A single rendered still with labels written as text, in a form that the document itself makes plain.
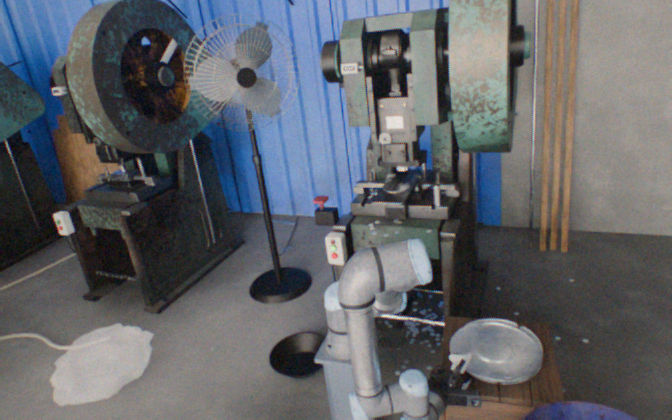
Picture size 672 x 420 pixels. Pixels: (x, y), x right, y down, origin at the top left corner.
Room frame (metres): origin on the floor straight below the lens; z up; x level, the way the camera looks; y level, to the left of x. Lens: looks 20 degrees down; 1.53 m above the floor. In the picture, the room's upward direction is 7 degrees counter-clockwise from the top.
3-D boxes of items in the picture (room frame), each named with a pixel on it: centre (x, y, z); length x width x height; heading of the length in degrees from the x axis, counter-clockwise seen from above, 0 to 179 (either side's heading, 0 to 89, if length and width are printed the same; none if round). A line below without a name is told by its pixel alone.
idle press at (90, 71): (3.10, 1.09, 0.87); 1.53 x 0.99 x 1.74; 153
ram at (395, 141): (2.02, -0.32, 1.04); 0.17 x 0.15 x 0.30; 155
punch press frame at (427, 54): (2.19, -0.39, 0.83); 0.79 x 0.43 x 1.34; 155
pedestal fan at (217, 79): (2.87, 0.28, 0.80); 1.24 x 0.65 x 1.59; 155
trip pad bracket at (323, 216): (1.97, 0.04, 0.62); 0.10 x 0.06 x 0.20; 65
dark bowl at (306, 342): (1.81, 0.25, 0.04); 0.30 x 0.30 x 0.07
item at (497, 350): (1.29, -0.47, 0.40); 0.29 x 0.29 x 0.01
